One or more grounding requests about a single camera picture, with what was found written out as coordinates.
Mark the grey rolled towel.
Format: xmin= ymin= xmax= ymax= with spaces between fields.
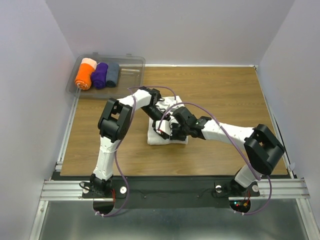
xmin=105 ymin=62 xmax=120 ymax=88

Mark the white towel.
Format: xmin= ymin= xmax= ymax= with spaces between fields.
xmin=147 ymin=95 xmax=189 ymax=145

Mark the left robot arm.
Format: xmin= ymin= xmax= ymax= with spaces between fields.
xmin=79 ymin=86 xmax=164 ymax=198

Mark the clear plastic bin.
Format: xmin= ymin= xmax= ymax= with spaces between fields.
xmin=65 ymin=52 xmax=146 ymax=100

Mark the purple cable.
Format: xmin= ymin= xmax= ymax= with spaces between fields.
xmin=159 ymin=102 xmax=273 ymax=216
xmin=94 ymin=85 xmax=181 ymax=218

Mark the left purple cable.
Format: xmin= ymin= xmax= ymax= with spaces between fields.
xmin=94 ymin=85 xmax=181 ymax=218

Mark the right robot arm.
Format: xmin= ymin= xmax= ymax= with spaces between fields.
xmin=160 ymin=106 xmax=285 ymax=195

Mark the orange rolled towel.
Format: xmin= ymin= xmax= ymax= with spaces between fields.
xmin=74 ymin=57 xmax=97 ymax=91

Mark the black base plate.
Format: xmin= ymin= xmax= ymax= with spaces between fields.
xmin=82 ymin=175 xmax=260 ymax=209

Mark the purple rolled towel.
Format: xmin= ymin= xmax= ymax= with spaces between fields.
xmin=90 ymin=62 xmax=109 ymax=89

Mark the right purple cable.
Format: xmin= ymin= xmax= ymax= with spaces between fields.
xmin=159 ymin=102 xmax=273 ymax=216

